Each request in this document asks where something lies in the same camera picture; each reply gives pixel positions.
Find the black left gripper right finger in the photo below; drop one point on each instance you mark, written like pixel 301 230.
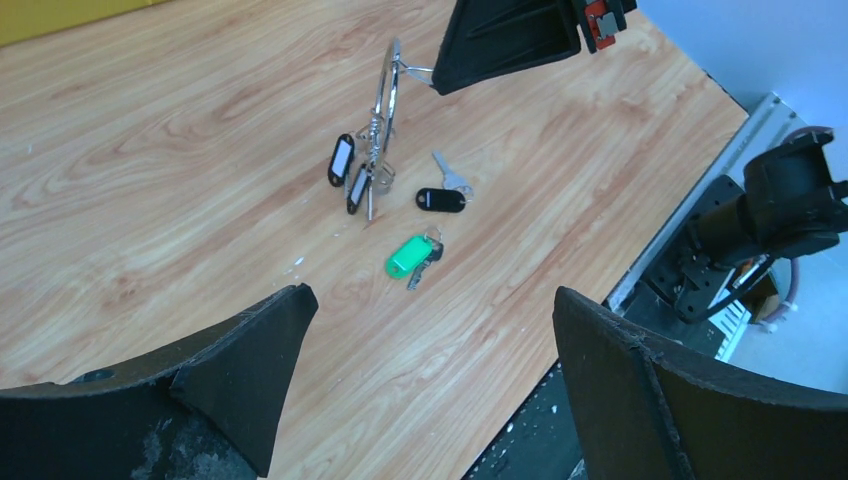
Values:
pixel 646 407

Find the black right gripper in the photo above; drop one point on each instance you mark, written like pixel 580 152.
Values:
pixel 486 39

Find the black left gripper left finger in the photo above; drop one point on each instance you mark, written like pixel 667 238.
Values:
pixel 206 406

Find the large silver keyring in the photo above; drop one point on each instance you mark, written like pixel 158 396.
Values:
pixel 379 174

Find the black key tag with key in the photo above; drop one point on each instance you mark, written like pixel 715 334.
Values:
pixel 452 197

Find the black key tag white label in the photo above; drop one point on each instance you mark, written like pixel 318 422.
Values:
pixel 340 160

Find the green key tag with key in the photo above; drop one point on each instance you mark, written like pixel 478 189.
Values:
pixel 412 258

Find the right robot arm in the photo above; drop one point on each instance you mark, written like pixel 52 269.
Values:
pixel 787 205

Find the yellow fruit tray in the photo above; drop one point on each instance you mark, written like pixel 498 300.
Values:
pixel 26 19

